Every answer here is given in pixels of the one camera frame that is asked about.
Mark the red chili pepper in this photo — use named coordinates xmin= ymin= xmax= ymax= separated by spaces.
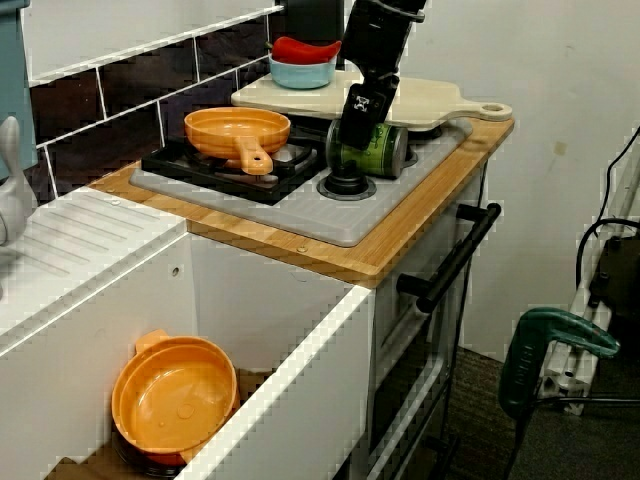
xmin=264 ymin=35 xmax=343 ymax=66

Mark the black oven door handle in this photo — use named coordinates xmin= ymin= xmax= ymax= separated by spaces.
xmin=397 ymin=202 xmax=502 ymax=312

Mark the aluminium frame profile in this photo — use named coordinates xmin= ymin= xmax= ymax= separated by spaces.
xmin=539 ymin=164 xmax=640 ymax=416

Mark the green power drill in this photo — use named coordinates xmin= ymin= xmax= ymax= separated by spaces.
xmin=498 ymin=307 xmax=621 ymax=421

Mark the pale wooden cutting board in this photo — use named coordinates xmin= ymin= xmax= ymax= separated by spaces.
xmin=230 ymin=69 xmax=515 ymax=134

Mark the white sink basin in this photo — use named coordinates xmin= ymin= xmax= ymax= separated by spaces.
xmin=0 ymin=187 xmax=376 ymax=480

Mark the teal box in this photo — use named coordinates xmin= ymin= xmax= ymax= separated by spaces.
xmin=0 ymin=0 xmax=39 ymax=181

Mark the grey stove top plate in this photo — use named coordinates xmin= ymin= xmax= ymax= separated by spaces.
xmin=129 ymin=117 xmax=474 ymax=247

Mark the light blue bowl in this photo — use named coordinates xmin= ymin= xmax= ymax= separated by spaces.
xmin=268 ymin=51 xmax=337 ymax=91

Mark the black power supply box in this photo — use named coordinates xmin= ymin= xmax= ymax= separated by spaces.
xmin=589 ymin=234 xmax=640 ymax=321

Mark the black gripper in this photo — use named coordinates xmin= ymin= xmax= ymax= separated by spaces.
xmin=341 ymin=74 xmax=401 ymax=151

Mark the green tin can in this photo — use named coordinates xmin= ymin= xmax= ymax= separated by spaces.
xmin=325 ymin=119 xmax=410 ymax=180

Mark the grey toy faucet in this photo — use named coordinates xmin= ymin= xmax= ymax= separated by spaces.
xmin=0 ymin=115 xmax=39 ymax=301

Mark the orange toy pot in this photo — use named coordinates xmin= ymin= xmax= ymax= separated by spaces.
xmin=110 ymin=328 xmax=239 ymax=467

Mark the white oven door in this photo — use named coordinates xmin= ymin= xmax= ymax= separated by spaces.
xmin=369 ymin=199 xmax=484 ymax=480

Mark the black cable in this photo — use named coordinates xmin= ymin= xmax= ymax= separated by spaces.
xmin=509 ymin=394 xmax=640 ymax=480
xmin=574 ymin=217 xmax=640 ymax=301

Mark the black burner grate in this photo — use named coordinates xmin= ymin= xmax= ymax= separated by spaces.
xmin=141 ymin=127 xmax=321 ymax=206

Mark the orange toy frying pan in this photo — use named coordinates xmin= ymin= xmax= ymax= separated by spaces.
xmin=183 ymin=106 xmax=292 ymax=176

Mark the black round dish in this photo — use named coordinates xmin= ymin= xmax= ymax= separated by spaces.
xmin=112 ymin=429 xmax=187 ymax=479

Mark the bamboo kitchen counter top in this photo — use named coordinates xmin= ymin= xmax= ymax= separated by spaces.
xmin=89 ymin=117 xmax=516 ymax=290

